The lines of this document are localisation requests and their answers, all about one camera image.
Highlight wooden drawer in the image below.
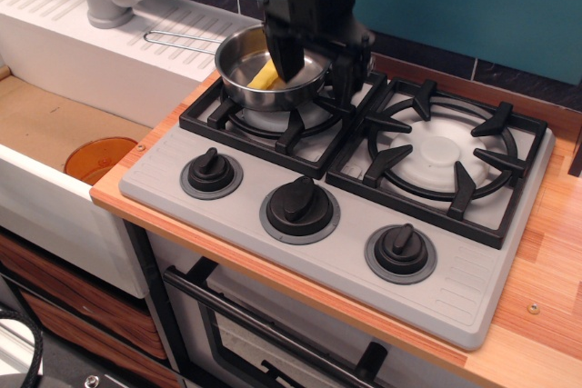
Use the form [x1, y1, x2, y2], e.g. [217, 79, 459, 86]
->
[1, 234, 158, 344]
[21, 291, 179, 387]

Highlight black left burner grate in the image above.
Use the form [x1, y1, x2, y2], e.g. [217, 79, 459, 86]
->
[179, 72, 388, 179]

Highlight oven door with black handle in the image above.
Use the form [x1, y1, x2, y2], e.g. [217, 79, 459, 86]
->
[162, 256, 410, 388]

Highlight black right stove knob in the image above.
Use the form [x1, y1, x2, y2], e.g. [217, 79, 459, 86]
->
[365, 224, 437, 285]

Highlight grey toy stove top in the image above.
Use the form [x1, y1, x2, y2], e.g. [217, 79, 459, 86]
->
[117, 78, 557, 353]

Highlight black left stove knob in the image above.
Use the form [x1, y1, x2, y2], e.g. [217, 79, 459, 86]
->
[179, 147, 244, 201]

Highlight black middle stove knob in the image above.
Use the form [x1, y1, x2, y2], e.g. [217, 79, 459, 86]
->
[259, 176, 341, 245]

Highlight black stove knob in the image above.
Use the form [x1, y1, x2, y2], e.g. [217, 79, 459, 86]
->
[259, 176, 341, 245]
[365, 224, 437, 285]
[179, 147, 244, 201]

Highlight orange translucent plate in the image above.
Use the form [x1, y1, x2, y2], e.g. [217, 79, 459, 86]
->
[64, 136, 137, 185]

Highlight black right burner grate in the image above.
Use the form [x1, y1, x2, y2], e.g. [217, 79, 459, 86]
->
[326, 79, 555, 249]

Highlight yellow toy fry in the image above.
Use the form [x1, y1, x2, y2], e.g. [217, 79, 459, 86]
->
[247, 59, 279, 90]

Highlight upper wooden drawer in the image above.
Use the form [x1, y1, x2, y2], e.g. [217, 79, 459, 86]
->
[1, 234, 158, 344]

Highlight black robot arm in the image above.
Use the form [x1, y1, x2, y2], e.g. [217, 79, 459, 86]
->
[262, 0, 375, 106]

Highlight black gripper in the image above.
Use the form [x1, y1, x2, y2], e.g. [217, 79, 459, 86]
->
[263, 0, 375, 106]

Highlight black braided cable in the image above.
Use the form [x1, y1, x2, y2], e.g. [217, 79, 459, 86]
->
[0, 308, 45, 378]

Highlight lower wooden drawer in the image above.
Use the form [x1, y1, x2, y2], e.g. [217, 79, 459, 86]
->
[21, 291, 179, 387]

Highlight white toy sink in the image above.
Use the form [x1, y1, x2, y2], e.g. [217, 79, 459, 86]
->
[1, 0, 253, 298]

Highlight steel pan with wire handle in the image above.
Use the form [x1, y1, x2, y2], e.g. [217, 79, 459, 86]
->
[144, 25, 330, 112]

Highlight black burner grate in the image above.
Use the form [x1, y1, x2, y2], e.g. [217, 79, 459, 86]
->
[179, 72, 388, 179]
[326, 79, 555, 249]

